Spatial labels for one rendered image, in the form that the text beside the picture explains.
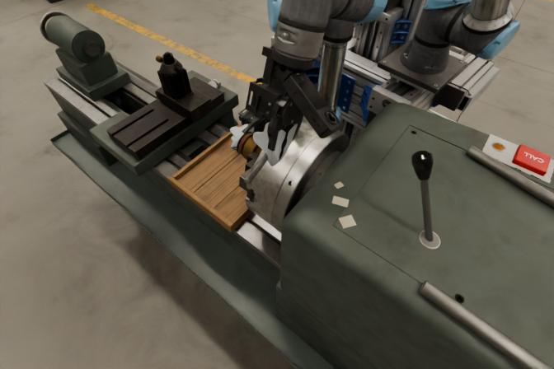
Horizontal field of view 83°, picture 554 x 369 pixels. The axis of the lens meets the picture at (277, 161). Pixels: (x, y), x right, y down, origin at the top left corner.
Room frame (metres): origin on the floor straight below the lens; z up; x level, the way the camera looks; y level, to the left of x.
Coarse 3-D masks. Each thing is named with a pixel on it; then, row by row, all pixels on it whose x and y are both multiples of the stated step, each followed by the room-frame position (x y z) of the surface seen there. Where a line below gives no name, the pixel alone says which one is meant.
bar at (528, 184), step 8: (472, 152) 0.45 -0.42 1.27; (480, 152) 0.44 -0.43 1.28; (480, 160) 0.43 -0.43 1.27; (488, 160) 0.43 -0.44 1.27; (496, 160) 0.42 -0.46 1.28; (496, 168) 0.41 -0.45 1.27; (504, 168) 0.40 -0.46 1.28; (504, 176) 0.39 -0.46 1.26; (512, 176) 0.38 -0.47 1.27; (520, 176) 0.38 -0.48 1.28; (520, 184) 0.37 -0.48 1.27; (528, 184) 0.36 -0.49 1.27; (536, 184) 0.36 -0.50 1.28; (528, 192) 0.35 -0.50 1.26; (536, 192) 0.35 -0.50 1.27; (544, 192) 0.34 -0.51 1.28; (544, 200) 0.33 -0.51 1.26; (552, 200) 0.33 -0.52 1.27
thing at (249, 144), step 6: (246, 132) 0.67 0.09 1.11; (240, 138) 0.65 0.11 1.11; (246, 138) 0.65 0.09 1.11; (252, 138) 0.64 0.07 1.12; (240, 144) 0.64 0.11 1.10; (246, 144) 0.63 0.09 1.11; (252, 144) 0.62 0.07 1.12; (240, 150) 0.63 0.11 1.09; (246, 150) 0.61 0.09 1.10; (252, 150) 0.60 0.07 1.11; (258, 150) 0.61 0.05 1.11; (246, 156) 0.60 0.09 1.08
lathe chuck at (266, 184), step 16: (304, 128) 0.56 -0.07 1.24; (304, 144) 0.51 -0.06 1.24; (256, 160) 0.49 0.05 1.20; (288, 160) 0.47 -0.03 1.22; (256, 176) 0.46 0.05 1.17; (272, 176) 0.45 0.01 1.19; (256, 192) 0.44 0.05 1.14; (272, 192) 0.42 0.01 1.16; (256, 208) 0.43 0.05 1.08; (272, 208) 0.40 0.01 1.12; (272, 224) 0.40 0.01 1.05
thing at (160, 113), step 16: (192, 80) 1.14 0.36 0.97; (208, 96) 1.03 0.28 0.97; (144, 112) 0.93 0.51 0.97; (160, 112) 0.93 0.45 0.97; (176, 112) 0.93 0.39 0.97; (208, 112) 0.98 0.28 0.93; (112, 128) 0.84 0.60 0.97; (128, 128) 0.84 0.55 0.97; (144, 128) 0.84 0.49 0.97; (160, 128) 0.84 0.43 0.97; (176, 128) 0.86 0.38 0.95; (128, 144) 0.76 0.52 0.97; (144, 144) 0.76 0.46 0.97; (160, 144) 0.80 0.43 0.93
